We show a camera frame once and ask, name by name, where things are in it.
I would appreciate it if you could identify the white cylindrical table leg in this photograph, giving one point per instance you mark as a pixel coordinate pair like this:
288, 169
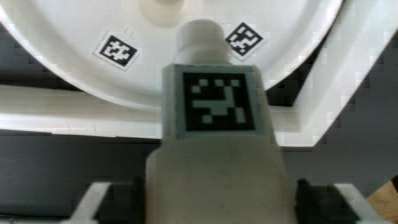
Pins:
215, 175

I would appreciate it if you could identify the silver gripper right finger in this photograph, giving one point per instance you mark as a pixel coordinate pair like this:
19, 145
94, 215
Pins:
330, 204

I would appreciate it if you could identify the white round table top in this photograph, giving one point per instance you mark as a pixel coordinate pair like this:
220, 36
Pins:
105, 41

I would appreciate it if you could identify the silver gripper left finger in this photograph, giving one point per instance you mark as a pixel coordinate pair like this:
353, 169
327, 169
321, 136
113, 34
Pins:
110, 204

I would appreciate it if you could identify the white front fence bar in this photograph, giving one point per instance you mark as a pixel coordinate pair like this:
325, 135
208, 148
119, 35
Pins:
69, 113

